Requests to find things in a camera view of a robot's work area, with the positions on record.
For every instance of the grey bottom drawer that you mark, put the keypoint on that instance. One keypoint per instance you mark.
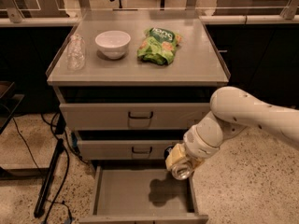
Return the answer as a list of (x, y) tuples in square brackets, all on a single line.
[(141, 194)]

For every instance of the white ceramic bowl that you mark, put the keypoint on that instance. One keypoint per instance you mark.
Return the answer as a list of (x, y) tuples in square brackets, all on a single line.
[(113, 44)]

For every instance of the black table leg bar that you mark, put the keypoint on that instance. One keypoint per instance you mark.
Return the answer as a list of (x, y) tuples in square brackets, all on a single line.
[(45, 189)]

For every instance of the green chip bag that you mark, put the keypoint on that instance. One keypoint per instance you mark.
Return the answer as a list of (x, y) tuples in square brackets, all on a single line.
[(159, 46)]

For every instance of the grey drawer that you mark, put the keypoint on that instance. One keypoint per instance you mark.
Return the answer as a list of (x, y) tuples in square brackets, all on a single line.
[(133, 116), (124, 149), (141, 194)]

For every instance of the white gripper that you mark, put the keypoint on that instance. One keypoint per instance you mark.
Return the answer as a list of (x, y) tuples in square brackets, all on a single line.
[(197, 146)]

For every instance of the grey drawer cabinet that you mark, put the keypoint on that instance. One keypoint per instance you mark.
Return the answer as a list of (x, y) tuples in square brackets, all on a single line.
[(191, 78)]

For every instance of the grey top drawer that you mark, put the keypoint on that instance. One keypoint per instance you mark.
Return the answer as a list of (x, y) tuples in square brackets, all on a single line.
[(133, 116)]

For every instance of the blue pepsi can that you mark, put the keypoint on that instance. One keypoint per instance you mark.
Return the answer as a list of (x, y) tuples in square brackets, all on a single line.
[(180, 173)]

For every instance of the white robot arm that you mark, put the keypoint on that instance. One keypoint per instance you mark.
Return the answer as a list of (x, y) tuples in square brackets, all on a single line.
[(231, 110)]

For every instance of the grey middle drawer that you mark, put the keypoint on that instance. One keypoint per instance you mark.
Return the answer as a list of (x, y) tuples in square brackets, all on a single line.
[(124, 149)]

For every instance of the clear plastic bottle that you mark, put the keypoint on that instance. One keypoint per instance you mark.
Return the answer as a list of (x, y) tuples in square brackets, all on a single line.
[(76, 52)]

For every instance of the black side table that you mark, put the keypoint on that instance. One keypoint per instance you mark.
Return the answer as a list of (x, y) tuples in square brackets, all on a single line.
[(9, 102)]

